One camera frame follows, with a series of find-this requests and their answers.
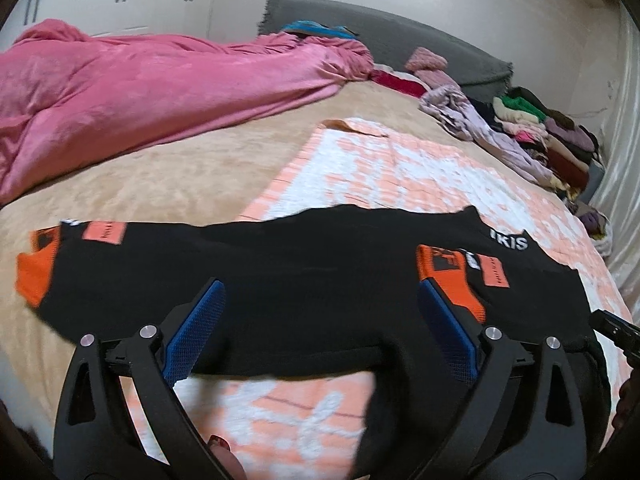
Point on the purple cloth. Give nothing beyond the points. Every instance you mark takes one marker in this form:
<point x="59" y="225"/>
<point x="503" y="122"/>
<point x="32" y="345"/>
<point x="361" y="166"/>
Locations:
<point x="595" y="222"/>

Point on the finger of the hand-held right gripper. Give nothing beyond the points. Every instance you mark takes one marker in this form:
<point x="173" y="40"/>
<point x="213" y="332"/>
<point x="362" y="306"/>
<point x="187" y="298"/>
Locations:
<point x="614" y="331"/>

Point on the blue cloth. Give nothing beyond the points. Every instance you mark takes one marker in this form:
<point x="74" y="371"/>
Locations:
<point x="310" y="27"/>

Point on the red cloth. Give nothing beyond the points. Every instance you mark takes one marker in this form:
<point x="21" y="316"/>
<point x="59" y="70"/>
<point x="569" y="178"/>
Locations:
<point x="400" y="84"/>

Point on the pink velvet blanket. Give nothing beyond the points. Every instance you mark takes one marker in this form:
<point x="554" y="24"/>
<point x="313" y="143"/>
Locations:
<point x="125" y="90"/>

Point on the black sweater with orange cuffs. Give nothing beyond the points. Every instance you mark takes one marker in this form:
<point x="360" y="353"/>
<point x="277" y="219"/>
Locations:
<point x="310" y="285"/>

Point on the person's left hand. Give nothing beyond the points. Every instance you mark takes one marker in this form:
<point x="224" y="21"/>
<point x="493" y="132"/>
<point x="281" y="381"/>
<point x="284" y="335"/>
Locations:
<point x="227" y="455"/>

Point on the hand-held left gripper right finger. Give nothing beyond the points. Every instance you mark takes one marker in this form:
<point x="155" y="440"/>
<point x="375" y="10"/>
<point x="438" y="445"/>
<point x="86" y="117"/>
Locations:
<point x="445" y="330"/>

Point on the white satin curtain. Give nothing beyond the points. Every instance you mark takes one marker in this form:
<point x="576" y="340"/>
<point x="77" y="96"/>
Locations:
<point x="625" y="160"/>

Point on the lilac garment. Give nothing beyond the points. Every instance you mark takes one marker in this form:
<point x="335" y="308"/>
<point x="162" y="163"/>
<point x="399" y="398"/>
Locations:
<point x="465" y="115"/>

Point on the pile of folded clothes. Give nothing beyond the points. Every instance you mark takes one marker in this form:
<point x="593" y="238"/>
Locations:
<point x="550" y="145"/>

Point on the grey headboard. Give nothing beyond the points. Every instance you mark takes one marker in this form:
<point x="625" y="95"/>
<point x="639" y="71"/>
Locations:
<point x="400" y="35"/>

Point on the pink knitted garment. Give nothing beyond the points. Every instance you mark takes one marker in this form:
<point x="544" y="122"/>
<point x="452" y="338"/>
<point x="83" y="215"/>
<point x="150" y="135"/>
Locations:
<point x="427" y="62"/>

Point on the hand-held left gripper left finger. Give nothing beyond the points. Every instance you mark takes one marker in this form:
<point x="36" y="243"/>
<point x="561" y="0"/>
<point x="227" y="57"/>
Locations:
<point x="197" y="330"/>

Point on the peach and white patterned blanket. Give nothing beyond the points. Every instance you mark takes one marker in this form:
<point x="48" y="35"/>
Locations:
<point x="400" y="170"/>

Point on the white wardrobe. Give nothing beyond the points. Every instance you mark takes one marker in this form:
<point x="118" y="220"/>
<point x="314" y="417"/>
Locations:
<point x="100" y="5"/>

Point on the person's right hand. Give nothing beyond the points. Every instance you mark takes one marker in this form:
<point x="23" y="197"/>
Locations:
<point x="625" y="402"/>

